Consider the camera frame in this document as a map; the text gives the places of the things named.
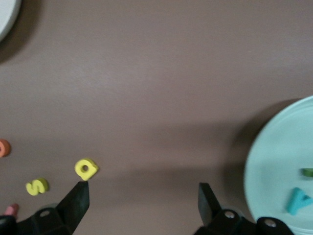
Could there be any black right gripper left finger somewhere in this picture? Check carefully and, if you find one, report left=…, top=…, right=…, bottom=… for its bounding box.
left=0, top=181, right=89, bottom=235

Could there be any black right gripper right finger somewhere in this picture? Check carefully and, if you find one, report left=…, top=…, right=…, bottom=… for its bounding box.
left=194, top=182, right=295, bottom=235

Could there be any teal letter y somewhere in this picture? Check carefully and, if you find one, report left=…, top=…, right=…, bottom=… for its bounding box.
left=285, top=187, right=313, bottom=216

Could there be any yellow letter s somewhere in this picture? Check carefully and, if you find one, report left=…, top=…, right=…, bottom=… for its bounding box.
left=25, top=177, right=49, bottom=196

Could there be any yellow letter d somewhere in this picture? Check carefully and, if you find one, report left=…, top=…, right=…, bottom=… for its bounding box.
left=74, top=158, right=100, bottom=182

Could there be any pink letter f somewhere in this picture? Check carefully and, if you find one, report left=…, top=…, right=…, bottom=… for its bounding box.
left=3, top=203, right=20, bottom=217

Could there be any orange letter e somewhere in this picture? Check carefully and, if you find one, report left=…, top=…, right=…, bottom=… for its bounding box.
left=0, top=139, right=12, bottom=158

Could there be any light green plate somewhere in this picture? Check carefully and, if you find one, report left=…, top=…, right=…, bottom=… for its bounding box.
left=244, top=95, right=313, bottom=235

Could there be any brown table cover sheet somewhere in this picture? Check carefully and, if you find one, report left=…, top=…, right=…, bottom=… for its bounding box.
left=0, top=0, right=313, bottom=235

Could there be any beige plate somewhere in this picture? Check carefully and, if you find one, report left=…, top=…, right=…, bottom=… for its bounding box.
left=0, top=0, right=22, bottom=44

